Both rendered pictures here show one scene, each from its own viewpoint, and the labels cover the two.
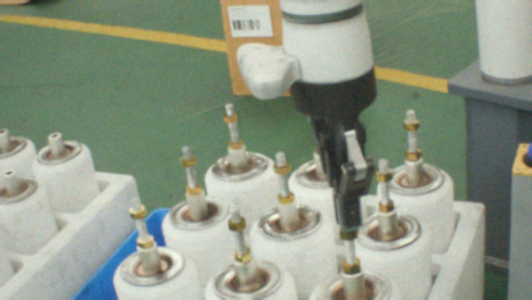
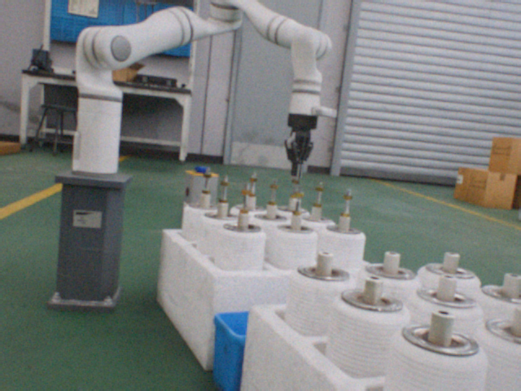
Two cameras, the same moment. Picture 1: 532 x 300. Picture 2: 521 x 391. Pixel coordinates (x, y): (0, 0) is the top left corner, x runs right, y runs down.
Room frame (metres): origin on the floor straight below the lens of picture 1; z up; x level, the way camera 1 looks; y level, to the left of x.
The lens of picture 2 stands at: (1.78, 0.68, 0.45)
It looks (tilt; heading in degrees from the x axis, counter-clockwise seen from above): 7 degrees down; 217
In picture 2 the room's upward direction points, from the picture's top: 6 degrees clockwise
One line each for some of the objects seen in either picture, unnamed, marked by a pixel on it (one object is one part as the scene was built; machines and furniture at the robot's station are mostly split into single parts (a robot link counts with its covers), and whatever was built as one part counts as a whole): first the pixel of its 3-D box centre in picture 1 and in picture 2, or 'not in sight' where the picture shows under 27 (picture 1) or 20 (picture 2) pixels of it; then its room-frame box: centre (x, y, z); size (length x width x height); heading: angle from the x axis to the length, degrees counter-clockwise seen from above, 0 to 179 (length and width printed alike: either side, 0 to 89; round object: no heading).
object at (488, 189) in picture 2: not in sight; (490, 188); (-3.02, -0.55, 0.15); 0.30 x 0.24 x 0.30; 44
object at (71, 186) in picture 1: (73, 205); (316, 333); (1.14, 0.31, 0.16); 0.10 x 0.10 x 0.18
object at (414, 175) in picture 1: (414, 170); (205, 201); (0.89, -0.17, 0.26); 0.02 x 0.02 x 0.03
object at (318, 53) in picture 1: (305, 37); (311, 103); (0.68, -0.05, 0.52); 0.11 x 0.09 x 0.06; 99
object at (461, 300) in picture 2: not in sight; (445, 298); (1.09, 0.47, 0.25); 0.08 x 0.08 x 0.01
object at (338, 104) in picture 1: (335, 109); (301, 130); (0.68, -0.07, 0.45); 0.08 x 0.08 x 0.09
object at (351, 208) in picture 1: (352, 206); not in sight; (0.66, -0.07, 0.36); 0.03 x 0.01 x 0.05; 9
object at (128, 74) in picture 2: not in sight; (121, 72); (-1.73, -4.06, 0.87); 0.40 x 0.30 x 0.23; 121
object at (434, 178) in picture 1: (414, 179); (204, 207); (0.89, -0.17, 0.25); 0.08 x 0.08 x 0.01
